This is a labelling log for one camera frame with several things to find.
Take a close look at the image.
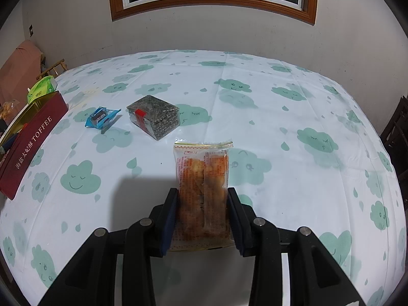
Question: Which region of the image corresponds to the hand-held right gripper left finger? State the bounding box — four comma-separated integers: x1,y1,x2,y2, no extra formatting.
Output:
37,187,179,306

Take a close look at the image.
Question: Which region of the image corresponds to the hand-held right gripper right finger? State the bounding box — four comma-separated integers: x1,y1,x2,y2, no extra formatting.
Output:
227,187,361,306

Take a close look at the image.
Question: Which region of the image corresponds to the clear fried snack packet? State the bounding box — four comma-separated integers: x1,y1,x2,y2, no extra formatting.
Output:
173,139,234,251

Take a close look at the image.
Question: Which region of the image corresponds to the red tin box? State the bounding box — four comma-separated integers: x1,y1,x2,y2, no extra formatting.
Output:
0,91,69,201

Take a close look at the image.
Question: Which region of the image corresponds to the clear bag of snacks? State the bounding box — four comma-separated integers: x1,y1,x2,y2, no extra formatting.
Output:
0,100,16,120

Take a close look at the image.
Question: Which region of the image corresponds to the clear sesame snack packet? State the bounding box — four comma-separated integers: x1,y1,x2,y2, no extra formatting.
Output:
126,95,181,141

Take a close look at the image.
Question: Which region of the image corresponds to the cloud print tablecloth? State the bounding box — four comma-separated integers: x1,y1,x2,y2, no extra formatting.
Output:
0,49,407,306

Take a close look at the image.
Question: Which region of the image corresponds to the small blue snack packet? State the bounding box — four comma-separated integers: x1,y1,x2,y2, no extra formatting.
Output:
84,107,122,134

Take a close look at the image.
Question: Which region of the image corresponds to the green tissue packet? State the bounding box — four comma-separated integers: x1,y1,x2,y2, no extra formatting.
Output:
27,76,58,104

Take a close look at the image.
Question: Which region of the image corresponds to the dark wooden chair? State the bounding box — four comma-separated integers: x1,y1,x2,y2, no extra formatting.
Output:
380,96,408,208

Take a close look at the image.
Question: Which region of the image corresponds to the light wooden chair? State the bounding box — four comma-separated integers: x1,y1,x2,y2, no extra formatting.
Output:
41,59,67,79

